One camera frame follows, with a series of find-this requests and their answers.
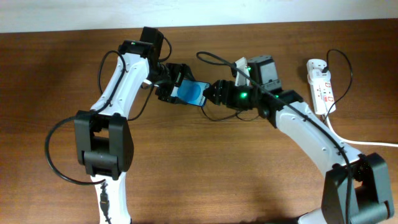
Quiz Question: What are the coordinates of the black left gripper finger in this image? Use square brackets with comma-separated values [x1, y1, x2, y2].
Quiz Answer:
[168, 96, 187, 105]
[180, 63, 195, 81]

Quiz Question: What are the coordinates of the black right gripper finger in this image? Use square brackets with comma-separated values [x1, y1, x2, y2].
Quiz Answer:
[203, 92, 226, 106]
[210, 80, 230, 92]

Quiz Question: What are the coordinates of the blue Galaxy smartphone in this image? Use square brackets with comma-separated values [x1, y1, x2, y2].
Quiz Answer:
[177, 80, 210, 107]

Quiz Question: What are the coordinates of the black USB charging cable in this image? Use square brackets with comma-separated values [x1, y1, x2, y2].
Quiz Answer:
[200, 49, 354, 125]

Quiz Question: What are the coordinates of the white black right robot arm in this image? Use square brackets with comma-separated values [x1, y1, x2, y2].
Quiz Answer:
[204, 55, 394, 223]

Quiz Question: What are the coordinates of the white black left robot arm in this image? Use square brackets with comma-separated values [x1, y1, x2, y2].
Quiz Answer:
[74, 27, 191, 223]

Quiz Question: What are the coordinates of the white USB charger plug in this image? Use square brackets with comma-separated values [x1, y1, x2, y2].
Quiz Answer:
[307, 67, 331, 85]

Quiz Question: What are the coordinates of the white power strip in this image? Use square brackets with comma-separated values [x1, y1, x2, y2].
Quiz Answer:
[307, 58, 336, 115]

